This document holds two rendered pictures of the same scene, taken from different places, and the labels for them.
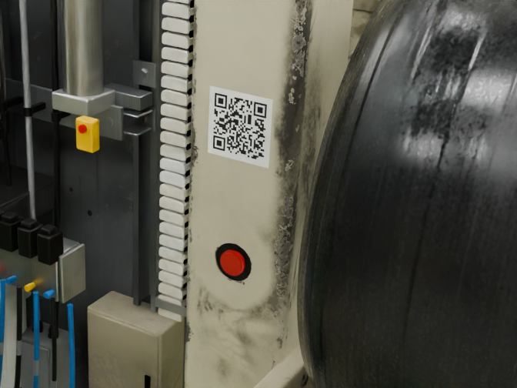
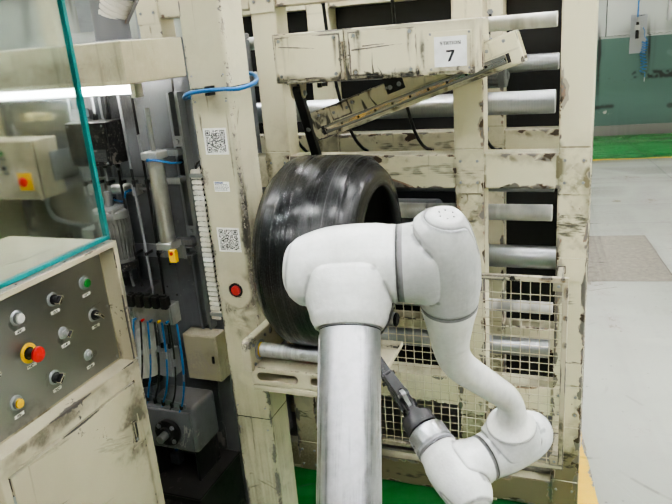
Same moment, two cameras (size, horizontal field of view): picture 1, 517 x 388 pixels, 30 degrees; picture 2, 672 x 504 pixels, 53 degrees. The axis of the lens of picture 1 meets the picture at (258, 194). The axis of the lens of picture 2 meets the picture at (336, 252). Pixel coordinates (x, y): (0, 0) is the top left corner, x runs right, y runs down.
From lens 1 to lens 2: 0.99 m
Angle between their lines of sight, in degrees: 8
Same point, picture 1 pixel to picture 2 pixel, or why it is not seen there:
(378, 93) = (265, 217)
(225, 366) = (240, 331)
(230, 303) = (237, 306)
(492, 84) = (296, 208)
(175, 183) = (210, 265)
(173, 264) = (214, 297)
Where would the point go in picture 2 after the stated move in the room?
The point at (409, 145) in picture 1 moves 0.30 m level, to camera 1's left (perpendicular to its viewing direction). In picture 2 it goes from (276, 230) to (157, 243)
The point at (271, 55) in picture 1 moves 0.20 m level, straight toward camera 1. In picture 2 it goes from (235, 213) to (233, 231)
